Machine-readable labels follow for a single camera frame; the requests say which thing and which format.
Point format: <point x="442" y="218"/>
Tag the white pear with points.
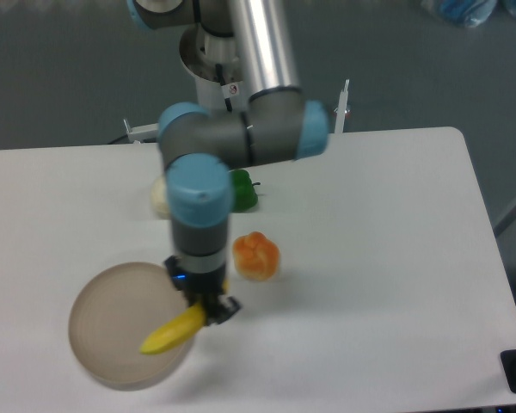
<point x="158" y="198"/>

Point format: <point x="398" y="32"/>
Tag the orange bread roll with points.
<point x="256" y="257"/>

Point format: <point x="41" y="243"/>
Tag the beige round plate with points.
<point x="111" y="317"/>

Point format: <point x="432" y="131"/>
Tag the silver and grey robot arm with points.
<point x="199" y="149"/>

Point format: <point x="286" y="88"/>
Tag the white upright post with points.
<point x="342" y="109"/>

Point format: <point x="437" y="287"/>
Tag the yellow banana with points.
<point x="177" y="330"/>

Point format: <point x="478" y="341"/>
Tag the white metal frame bracket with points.
<point x="142" y="134"/>

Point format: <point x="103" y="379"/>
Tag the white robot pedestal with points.
<point x="215" y="66"/>

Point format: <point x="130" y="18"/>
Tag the blue plastic bag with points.
<point x="466" y="13"/>

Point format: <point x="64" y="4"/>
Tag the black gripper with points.
<point x="210" y="285"/>

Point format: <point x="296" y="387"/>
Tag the green bell pepper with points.
<point x="245" y="196"/>

